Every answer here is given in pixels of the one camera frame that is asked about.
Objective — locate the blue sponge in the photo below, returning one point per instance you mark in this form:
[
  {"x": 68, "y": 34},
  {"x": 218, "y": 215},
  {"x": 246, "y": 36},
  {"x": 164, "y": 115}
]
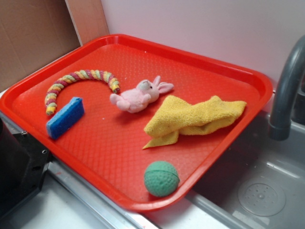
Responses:
[{"x": 62, "y": 121}]

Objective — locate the wooden board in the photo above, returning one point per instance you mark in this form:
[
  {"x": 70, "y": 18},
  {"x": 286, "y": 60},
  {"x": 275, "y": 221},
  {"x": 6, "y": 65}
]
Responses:
[{"x": 88, "y": 19}]

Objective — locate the red plastic tray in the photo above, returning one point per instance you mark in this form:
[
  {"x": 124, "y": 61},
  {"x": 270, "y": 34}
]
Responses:
[{"x": 105, "y": 146}]

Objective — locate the gray toy faucet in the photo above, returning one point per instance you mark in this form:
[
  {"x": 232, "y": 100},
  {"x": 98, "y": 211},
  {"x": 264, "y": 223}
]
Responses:
[{"x": 289, "y": 99}]

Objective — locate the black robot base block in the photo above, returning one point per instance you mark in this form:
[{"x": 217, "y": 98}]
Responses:
[{"x": 23, "y": 163}]

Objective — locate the green rubber ball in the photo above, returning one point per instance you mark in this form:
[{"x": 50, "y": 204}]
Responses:
[{"x": 161, "y": 179}]

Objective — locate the brown cardboard panel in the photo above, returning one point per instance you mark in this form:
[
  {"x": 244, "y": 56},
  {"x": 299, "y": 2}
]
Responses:
[{"x": 33, "y": 33}]

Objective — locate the gray plastic sink basin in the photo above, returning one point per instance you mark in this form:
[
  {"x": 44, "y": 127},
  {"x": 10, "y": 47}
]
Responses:
[{"x": 257, "y": 183}]

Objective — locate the yellow microfiber cloth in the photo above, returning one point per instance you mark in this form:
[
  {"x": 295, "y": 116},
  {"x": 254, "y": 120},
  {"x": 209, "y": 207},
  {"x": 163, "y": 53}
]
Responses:
[{"x": 176, "y": 117}]

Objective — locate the pink plush bunny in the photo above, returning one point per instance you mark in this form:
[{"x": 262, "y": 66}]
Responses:
[{"x": 138, "y": 98}]

